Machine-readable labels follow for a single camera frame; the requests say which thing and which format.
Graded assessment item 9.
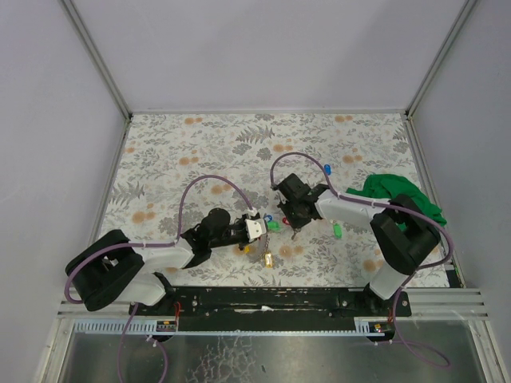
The green tag key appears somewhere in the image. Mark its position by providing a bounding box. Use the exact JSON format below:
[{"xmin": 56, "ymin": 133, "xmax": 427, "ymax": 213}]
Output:
[
  {"xmin": 267, "ymin": 220, "xmax": 280, "ymax": 232},
  {"xmin": 331, "ymin": 220, "xmax": 343, "ymax": 239}
]

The yellow tag key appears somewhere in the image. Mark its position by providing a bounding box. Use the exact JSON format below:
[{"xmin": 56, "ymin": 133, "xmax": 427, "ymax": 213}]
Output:
[{"xmin": 263, "ymin": 251, "xmax": 274, "ymax": 268}]

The numbered keyring organizer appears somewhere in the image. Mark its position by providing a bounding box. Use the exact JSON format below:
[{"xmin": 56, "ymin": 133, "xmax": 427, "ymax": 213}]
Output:
[{"xmin": 248, "ymin": 234, "xmax": 269, "ymax": 263}]

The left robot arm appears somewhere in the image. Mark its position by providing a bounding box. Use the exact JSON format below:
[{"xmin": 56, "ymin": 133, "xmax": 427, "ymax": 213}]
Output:
[{"xmin": 65, "ymin": 208, "xmax": 267, "ymax": 312}]

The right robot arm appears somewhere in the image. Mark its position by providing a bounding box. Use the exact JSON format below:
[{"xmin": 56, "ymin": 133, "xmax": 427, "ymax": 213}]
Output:
[{"xmin": 272, "ymin": 173, "xmax": 441, "ymax": 300}]

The green cloth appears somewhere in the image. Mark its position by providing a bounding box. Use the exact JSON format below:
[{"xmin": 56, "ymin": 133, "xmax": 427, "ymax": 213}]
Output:
[{"xmin": 346, "ymin": 174, "xmax": 447, "ymax": 227}]

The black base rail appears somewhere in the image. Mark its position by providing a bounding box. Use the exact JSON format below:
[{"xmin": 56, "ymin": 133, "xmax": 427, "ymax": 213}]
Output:
[{"xmin": 129, "ymin": 286, "xmax": 411, "ymax": 332}]

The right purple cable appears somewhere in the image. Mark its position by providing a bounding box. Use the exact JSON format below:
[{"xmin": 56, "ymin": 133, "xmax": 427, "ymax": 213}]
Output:
[{"xmin": 269, "ymin": 151, "xmax": 454, "ymax": 368}]

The purple cable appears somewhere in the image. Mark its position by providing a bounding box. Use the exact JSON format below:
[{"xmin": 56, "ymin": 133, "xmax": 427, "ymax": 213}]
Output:
[
  {"xmin": 64, "ymin": 175, "xmax": 259, "ymax": 383},
  {"xmin": 269, "ymin": 151, "xmax": 454, "ymax": 368}
]

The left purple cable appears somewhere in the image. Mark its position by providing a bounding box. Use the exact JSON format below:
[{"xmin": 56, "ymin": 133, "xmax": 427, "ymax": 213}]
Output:
[{"xmin": 64, "ymin": 175, "xmax": 259, "ymax": 383}]

